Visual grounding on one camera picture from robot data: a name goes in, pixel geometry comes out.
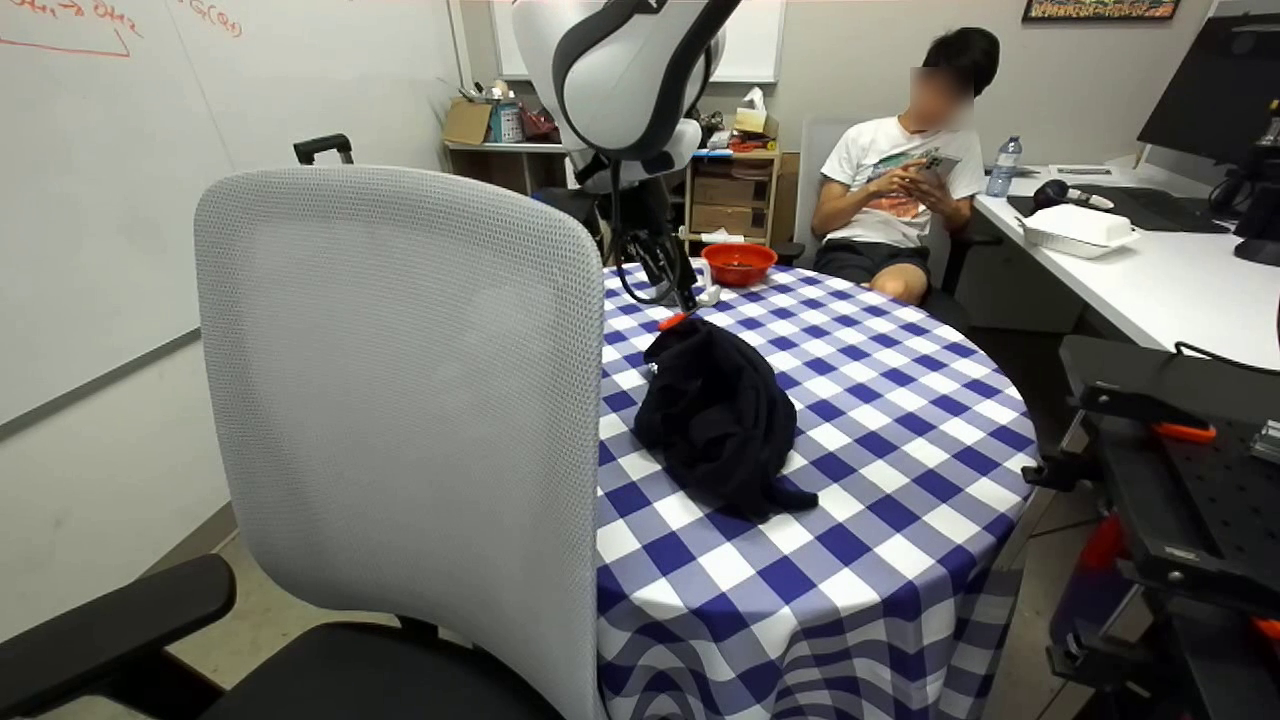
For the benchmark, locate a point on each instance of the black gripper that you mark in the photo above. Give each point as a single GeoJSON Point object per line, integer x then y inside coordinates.
{"type": "Point", "coordinates": [671, 266]}

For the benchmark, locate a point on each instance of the black cloth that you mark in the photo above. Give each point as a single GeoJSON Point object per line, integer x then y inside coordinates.
{"type": "Point", "coordinates": [720, 421]}

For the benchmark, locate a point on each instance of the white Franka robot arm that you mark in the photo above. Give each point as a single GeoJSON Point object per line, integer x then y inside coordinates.
{"type": "Point", "coordinates": [623, 80]}

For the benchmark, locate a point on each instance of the grey mesh office chair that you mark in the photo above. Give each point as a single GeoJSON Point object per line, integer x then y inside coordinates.
{"type": "Point", "coordinates": [401, 426]}

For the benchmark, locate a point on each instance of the red marker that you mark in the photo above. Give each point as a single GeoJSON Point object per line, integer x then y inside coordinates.
{"type": "Point", "coordinates": [672, 320]}

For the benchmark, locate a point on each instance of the red bowl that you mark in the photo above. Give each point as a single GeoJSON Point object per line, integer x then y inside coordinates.
{"type": "Point", "coordinates": [743, 260]}

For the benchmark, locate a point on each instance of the wooden shelf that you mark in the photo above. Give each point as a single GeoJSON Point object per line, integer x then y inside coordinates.
{"type": "Point", "coordinates": [735, 194]}

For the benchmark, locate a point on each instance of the tissue box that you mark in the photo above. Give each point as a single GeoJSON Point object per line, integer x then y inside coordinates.
{"type": "Point", "coordinates": [754, 117]}

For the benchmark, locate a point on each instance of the seated person white shirt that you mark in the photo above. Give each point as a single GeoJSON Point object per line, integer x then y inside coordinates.
{"type": "Point", "coordinates": [884, 187]}

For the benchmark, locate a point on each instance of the cardboard box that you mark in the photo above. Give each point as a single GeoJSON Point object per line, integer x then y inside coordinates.
{"type": "Point", "coordinates": [465, 127]}

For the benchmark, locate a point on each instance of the blue white checkered tablecloth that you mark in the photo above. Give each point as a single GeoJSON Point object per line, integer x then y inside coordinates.
{"type": "Point", "coordinates": [855, 467]}

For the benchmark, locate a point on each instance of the clear water bottle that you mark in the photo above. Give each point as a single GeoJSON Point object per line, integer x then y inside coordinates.
{"type": "Point", "coordinates": [1005, 167]}

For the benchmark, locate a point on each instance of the white takeout container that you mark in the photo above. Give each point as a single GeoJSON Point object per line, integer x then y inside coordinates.
{"type": "Point", "coordinates": [1076, 230]}

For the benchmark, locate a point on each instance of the black keyboard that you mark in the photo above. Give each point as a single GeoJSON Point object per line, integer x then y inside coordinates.
{"type": "Point", "coordinates": [1153, 204]}

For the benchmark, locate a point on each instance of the framed picture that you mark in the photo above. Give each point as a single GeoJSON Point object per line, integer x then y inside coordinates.
{"type": "Point", "coordinates": [1101, 8]}

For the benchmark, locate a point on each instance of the white desk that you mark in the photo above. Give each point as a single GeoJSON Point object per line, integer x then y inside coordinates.
{"type": "Point", "coordinates": [1173, 287]}

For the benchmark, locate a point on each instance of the black computer monitor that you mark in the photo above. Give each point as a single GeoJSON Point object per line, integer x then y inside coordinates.
{"type": "Point", "coordinates": [1215, 94]}

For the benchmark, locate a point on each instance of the black cart orange clamps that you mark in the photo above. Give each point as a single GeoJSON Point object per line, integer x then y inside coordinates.
{"type": "Point", "coordinates": [1186, 533]}

